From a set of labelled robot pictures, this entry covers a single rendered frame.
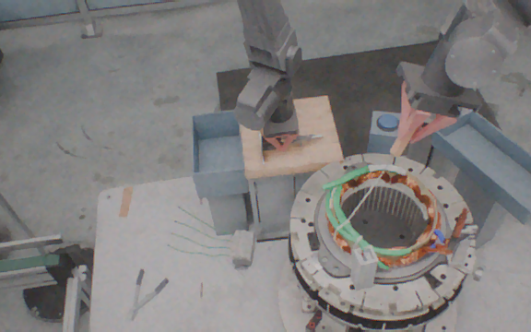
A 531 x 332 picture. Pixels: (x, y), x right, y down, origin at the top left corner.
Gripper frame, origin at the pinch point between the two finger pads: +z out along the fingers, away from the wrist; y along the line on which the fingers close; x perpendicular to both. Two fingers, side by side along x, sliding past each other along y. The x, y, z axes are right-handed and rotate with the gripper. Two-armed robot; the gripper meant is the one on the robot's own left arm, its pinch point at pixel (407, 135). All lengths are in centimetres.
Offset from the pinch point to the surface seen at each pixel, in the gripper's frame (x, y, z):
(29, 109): 170, -91, 157
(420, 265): -6.1, 11.7, 20.9
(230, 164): 30, -15, 39
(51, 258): 26, -51, 78
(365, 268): -9.8, -0.1, 18.8
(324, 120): 31.9, 1.8, 24.0
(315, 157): 22.1, -0.8, 26.2
